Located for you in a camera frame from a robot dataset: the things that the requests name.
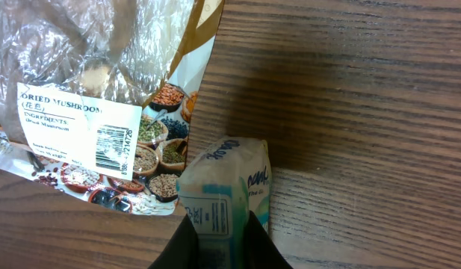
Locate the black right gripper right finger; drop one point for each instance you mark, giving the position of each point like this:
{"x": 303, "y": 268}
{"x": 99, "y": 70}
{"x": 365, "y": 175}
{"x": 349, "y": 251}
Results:
{"x": 259, "y": 250}

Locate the small printed snack bag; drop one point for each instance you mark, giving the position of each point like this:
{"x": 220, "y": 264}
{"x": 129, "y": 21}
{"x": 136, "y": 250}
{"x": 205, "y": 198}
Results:
{"x": 166, "y": 124}

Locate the green Kleenex tissue pack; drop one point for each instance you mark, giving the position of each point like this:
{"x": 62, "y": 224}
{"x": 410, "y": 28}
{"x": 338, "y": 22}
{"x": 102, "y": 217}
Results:
{"x": 219, "y": 189}

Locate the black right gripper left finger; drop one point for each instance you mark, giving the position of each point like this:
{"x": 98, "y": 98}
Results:
{"x": 182, "y": 250}

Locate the brown cookie pouch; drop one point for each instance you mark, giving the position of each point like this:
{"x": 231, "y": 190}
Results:
{"x": 120, "y": 51}

